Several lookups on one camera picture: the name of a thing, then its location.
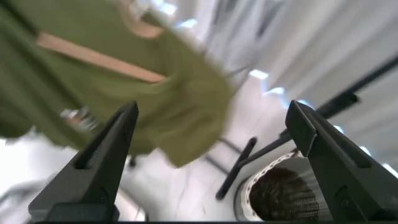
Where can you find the green garment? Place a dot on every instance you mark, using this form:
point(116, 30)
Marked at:
point(155, 99)

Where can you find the pink clothes hanger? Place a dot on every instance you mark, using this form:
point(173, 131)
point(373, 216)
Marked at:
point(99, 60)

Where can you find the white curtain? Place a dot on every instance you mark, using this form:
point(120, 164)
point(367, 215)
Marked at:
point(326, 40)

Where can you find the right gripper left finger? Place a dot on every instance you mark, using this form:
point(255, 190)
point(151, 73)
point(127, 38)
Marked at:
point(93, 174)

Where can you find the black clothes rack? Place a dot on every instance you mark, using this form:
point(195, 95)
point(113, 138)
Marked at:
point(335, 105)

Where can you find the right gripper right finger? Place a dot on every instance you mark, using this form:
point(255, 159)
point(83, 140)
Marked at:
point(348, 174)

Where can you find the white laundry basket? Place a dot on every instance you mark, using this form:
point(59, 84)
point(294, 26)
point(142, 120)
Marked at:
point(280, 193)

